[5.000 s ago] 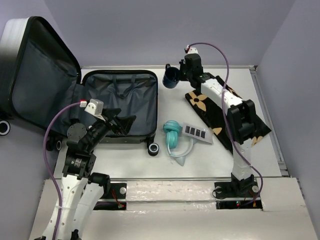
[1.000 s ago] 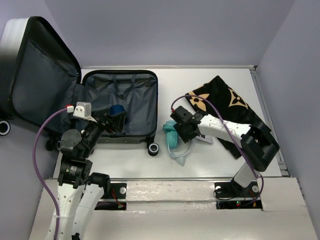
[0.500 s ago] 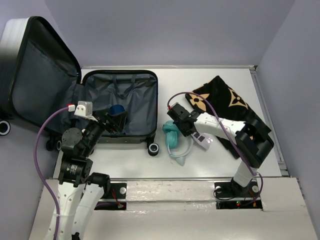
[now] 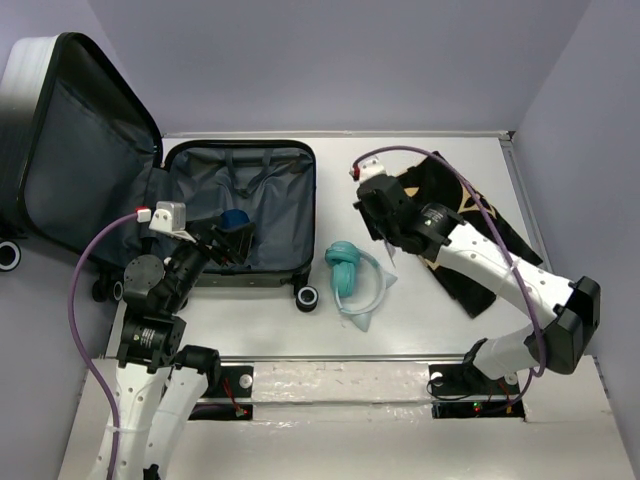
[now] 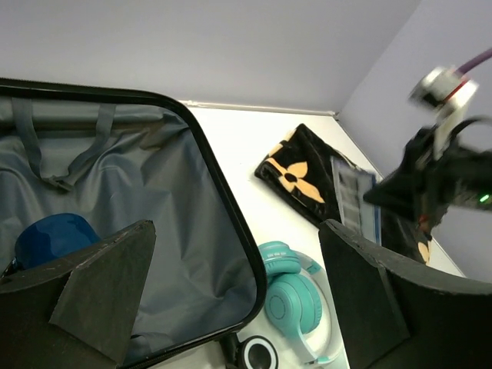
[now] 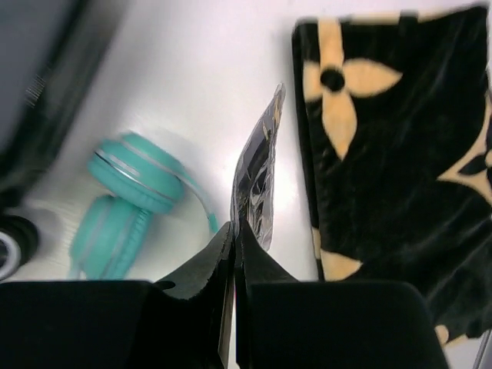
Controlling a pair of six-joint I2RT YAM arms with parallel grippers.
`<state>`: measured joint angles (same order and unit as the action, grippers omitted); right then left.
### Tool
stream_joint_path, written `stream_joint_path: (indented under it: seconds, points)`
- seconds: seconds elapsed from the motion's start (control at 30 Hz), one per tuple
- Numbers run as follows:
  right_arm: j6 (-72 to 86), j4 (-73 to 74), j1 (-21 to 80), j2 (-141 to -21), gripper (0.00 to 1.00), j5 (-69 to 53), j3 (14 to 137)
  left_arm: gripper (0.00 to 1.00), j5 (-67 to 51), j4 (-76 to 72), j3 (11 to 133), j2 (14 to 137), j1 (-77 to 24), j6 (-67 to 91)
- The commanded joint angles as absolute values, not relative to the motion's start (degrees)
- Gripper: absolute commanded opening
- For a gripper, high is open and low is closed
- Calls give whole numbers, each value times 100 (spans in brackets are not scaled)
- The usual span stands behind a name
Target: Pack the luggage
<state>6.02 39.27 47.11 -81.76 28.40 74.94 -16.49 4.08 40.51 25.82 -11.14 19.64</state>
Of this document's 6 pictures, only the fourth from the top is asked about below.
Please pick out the blue cylindrical cup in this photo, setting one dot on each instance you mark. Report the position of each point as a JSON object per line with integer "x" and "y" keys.
{"x": 234, "y": 219}

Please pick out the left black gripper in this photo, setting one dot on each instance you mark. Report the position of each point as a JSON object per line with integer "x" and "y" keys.
{"x": 236, "y": 241}

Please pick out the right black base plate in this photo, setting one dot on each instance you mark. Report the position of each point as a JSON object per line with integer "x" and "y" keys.
{"x": 455, "y": 396}

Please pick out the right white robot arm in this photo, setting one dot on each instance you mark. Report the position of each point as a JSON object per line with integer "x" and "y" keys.
{"x": 567, "y": 312}

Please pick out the teal cat-ear headphones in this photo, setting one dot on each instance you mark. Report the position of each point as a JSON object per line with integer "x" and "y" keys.
{"x": 344, "y": 259}

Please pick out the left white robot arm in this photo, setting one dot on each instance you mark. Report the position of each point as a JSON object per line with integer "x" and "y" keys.
{"x": 158, "y": 379}

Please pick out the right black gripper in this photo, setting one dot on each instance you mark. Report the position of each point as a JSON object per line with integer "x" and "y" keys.
{"x": 360, "y": 205}

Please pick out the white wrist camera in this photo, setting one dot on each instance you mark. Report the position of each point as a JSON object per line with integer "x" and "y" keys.
{"x": 168, "y": 218}
{"x": 366, "y": 169}

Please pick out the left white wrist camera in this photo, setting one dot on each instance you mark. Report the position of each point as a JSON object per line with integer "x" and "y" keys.
{"x": 168, "y": 218}

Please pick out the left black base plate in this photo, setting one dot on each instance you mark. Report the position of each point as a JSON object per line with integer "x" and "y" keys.
{"x": 229, "y": 399}

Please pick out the black towel with tan flowers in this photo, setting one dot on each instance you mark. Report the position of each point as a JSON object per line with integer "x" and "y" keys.
{"x": 429, "y": 181}

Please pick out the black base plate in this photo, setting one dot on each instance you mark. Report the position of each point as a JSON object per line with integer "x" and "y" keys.
{"x": 229, "y": 399}
{"x": 455, "y": 396}

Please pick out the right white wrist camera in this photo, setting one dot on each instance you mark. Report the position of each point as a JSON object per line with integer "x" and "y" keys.
{"x": 366, "y": 169}

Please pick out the black open suitcase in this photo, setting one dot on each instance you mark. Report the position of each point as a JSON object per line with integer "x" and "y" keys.
{"x": 80, "y": 153}

